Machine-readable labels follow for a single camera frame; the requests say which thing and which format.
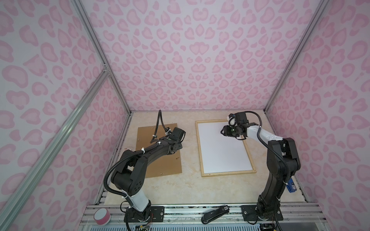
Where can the autumn forest photo print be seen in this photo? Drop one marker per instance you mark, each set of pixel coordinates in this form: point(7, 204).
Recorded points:
point(222, 147)

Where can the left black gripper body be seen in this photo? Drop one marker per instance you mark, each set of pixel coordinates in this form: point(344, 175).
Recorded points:
point(180, 145)

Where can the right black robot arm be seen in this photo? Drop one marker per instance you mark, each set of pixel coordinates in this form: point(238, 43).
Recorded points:
point(282, 158)

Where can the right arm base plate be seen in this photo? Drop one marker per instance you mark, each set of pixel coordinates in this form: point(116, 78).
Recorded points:
point(249, 213)

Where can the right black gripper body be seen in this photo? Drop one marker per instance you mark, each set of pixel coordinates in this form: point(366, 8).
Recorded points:
point(234, 131)

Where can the light wooden picture frame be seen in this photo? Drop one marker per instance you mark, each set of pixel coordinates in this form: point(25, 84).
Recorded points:
point(225, 174)

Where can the black stapler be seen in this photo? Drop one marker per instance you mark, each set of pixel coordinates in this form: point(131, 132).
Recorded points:
point(214, 214)

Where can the aluminium mounting rail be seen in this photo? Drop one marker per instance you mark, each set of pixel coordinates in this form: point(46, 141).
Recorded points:
point(298, 216)

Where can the pink white tape roll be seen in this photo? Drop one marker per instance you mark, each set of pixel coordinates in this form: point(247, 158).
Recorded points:
point(102, 216)

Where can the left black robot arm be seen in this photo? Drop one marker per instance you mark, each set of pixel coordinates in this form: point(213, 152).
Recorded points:
point(126, 177)

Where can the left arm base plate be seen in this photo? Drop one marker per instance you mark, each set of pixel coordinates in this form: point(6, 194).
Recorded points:
point(156, 213)

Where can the blue stapler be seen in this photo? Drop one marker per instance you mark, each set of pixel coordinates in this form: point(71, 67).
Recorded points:
point(291, 187)

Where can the brown frame backing board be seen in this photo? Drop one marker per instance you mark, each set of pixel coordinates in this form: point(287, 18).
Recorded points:
point(164, 166)

